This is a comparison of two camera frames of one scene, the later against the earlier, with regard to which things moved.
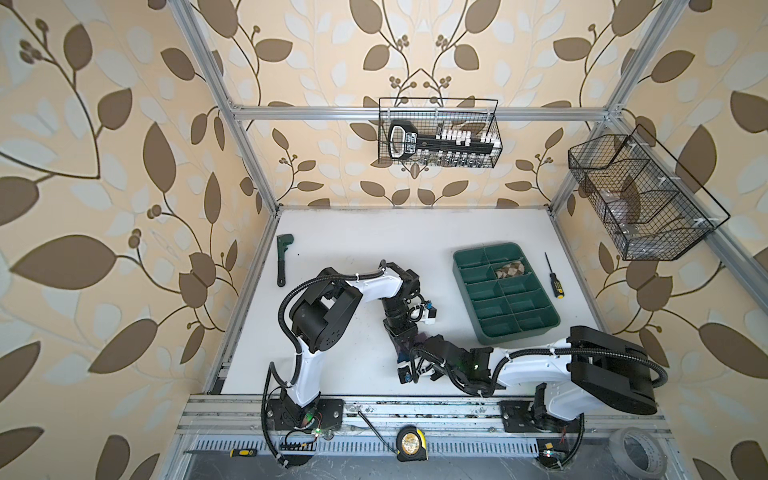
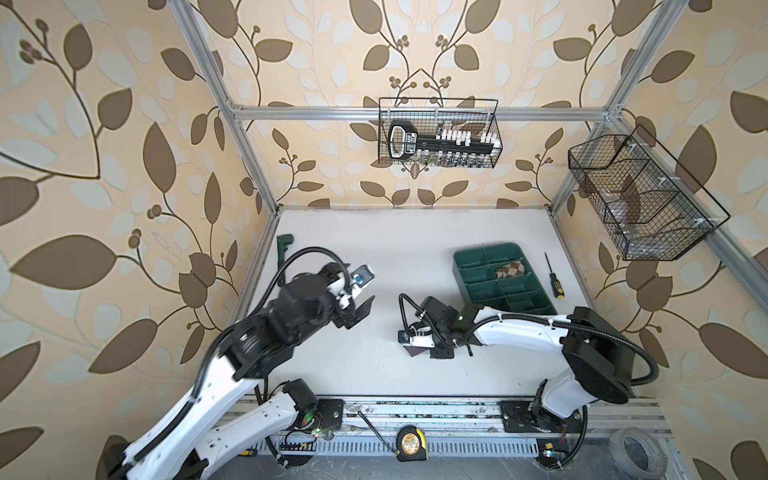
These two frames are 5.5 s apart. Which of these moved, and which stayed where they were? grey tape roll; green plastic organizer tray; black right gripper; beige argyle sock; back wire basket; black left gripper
Moved: black right gripper; black left gripper
Stayed: grey tape roll; back wire basket; beige argyle sock; green plastic organizer tray
